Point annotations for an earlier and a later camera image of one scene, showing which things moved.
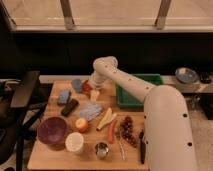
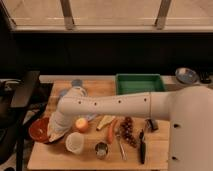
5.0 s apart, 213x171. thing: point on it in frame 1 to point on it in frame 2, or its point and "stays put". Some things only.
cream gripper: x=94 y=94 to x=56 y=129
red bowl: x=86 y=88 to x=38 y=129
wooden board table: x=85 y=128 stays put
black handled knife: x=142 y=147 stays put
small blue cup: x=77 y=83 stays put
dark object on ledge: x=204 y=77 stays put
